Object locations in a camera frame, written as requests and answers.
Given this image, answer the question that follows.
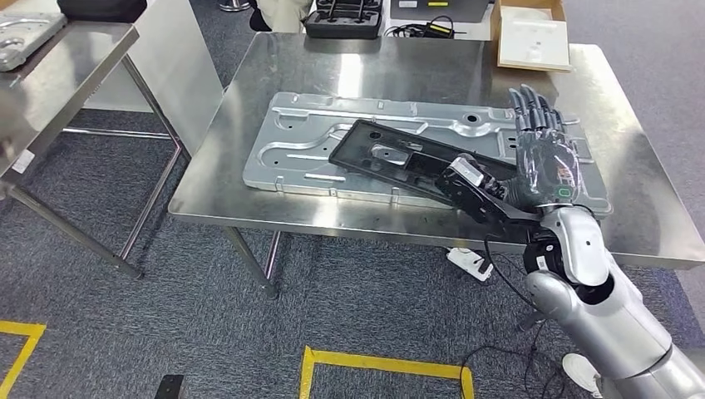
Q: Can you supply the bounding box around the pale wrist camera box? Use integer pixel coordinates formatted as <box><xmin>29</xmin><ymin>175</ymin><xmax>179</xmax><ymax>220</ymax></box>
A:
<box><xmin>451</xmin><ymin>155</ymin><xmax>486</xmax><ymax>189</ymax></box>

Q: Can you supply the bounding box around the stainless steel side table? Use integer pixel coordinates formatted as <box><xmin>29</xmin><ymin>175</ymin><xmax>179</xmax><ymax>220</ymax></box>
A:
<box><xmin>0</xmin><ymin>11</ymin><xmax>183</xmax><ymax>279</ymax></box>

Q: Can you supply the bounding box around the black flat plate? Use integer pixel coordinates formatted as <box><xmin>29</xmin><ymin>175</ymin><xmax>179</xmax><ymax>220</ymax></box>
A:
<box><xmin>154</xmin><ymin>374</ymin><xmax>190</xmax><ymax>399</ymax></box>

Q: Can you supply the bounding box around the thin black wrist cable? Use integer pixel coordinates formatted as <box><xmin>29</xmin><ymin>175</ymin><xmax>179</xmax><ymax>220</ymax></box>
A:
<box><xmin>483</xmin><ymin>234</ymin><xmax>538</xmax><ymax>309</ymax></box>

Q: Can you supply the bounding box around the white cabinet panel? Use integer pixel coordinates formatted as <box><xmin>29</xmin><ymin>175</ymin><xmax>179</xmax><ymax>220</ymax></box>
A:
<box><xmin>82</xmin><ymin>0</ymin><xmax>224</xmax><ymax>158</ymax></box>

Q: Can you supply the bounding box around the stainless steel workbench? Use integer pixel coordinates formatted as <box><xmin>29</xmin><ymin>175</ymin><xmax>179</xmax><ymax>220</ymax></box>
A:
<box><xmin>167</xmin><ymin>32</ymin><xmax>705</xmax><ymax>301</ymax></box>

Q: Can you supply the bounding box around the yellow floor tape square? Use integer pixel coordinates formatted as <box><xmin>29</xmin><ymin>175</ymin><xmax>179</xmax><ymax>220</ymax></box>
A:
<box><xmin>298</xmin><ymin>345</ymin><xmax>476</xmax><ymax>399</ymax></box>

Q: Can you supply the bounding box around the person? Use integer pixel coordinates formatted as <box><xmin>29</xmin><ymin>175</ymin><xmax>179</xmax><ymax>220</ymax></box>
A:
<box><xmin>249</xmin><ymin>0</ymin><xmax>313</xmax><ymax>33</ymax></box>
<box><xmin>561</xmin><ymin>353</ymin><xmax>604</xmax><ymax>397</ymax></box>

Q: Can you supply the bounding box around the thin black floor cable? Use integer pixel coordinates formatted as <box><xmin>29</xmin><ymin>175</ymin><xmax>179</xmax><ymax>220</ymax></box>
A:
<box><xmin>460</xmin><ymin>319</ymin><xmax>569</xmax><ymax>399</ymax></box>

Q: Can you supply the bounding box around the white power strip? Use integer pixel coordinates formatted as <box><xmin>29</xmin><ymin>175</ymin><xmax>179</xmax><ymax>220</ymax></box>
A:
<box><xmin>446</xmin><ymin>248</ymin><xmax>494</xmax><ymax>283</ymax></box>

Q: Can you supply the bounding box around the black foam tool tray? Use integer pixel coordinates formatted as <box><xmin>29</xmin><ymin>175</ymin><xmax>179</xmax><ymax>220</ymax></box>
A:
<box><xmin>304</xmin><ymin>0</ymin><xmax>384</xmax><ymax>40</ymax></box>

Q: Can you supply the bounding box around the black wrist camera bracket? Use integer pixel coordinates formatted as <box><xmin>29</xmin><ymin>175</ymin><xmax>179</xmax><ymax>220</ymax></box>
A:
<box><xmin>435</xmin><ymin>160</ymin><xmax>544</xmax><ymax>229</ymax></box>

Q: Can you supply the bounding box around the cardboard box with white insert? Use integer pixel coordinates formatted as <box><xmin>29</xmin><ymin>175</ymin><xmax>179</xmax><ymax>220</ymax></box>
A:
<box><xmin>490</xmin><ymin>0</ymin><xmax>574</xmax><ymax>72</ymax></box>

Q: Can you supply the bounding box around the black charger with yellow label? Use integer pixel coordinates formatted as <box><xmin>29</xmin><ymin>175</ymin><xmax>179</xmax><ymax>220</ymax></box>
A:
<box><xmin>385</xmin><ymin>15</ymin><xmax>469</xmax><ymax>40</ymax></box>

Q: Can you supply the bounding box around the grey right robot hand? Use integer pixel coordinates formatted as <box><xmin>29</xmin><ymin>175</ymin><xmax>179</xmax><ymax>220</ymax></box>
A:
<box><xmin>483</xmin><ymin>84</ymin><xmax>583</xmax><ymax>210</ymax></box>

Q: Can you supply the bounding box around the long black plastic part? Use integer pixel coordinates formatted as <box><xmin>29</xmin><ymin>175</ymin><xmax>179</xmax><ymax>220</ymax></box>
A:
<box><xmin>328</xmin><ymin>119</ymin><xmax>519</xmax><ymax>202</ymax></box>

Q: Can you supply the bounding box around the black bag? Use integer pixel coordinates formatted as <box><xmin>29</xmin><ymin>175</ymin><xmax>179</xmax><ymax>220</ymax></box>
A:
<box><xmin>57</xmin><ymin>0</ymin><xmax>149</xmax><ymax>24</ymax></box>

